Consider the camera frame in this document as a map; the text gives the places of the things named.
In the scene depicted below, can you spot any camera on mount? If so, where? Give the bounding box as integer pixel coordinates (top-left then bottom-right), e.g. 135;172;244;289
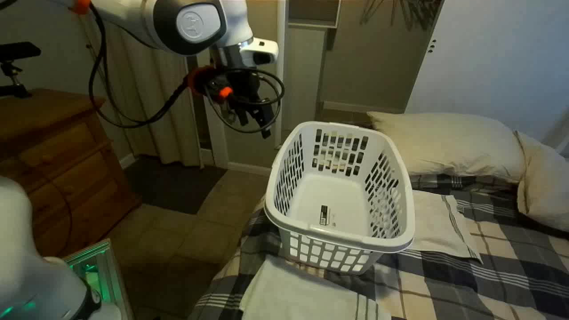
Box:
0;42;42;99

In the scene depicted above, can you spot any grey plaid blanket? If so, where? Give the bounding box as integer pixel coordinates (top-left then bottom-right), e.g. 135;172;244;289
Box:
188;172;569;320

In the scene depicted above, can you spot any white towel with grey stripes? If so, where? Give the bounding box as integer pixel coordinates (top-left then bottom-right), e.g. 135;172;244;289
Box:
408;190;484;264
239;255;393;320

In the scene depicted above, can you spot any cream pillow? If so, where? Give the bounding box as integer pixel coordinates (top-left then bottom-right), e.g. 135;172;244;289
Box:
366;111;526;184
514;131;569;232

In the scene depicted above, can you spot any label sticker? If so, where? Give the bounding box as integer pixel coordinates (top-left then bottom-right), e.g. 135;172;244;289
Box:
319;205;337;227

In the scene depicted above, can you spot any beige curtain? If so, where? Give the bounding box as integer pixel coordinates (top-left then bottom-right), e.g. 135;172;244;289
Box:
79;17;204;168

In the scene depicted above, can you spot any wooden dresser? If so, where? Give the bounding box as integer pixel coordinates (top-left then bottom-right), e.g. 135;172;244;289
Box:
0;88;144;259

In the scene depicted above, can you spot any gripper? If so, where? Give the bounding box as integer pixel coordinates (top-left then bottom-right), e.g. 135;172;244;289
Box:
221;70;274;140

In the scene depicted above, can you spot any dark floor rug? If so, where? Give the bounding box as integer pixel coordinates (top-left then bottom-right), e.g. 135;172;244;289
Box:
124;155;228;215

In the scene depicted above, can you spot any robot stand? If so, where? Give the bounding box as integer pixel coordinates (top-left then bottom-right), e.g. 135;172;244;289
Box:
64;239;135;320

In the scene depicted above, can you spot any white plastic laundry basket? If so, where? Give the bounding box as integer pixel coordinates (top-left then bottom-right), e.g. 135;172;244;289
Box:
264;120;416;276

